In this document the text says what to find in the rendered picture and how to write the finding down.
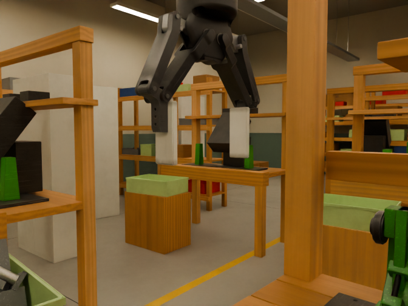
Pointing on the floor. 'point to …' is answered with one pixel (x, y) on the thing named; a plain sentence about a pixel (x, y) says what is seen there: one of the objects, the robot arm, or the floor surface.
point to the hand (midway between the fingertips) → (206, 152)
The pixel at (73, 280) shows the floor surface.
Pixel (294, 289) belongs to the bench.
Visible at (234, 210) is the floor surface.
